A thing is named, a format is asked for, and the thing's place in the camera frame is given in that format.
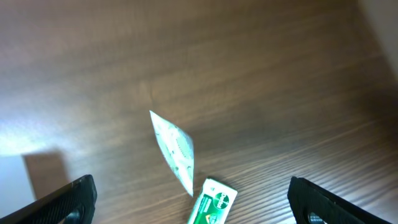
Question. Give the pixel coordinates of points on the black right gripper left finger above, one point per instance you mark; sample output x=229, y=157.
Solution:
x=73, y=203

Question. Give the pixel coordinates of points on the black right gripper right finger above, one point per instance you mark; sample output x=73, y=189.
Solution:
x=311, y=203

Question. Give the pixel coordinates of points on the green white soap packet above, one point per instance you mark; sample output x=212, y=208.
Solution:
x=213, y=204

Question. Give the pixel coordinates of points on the white lotion tube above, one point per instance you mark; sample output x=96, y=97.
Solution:
x=177, y=149

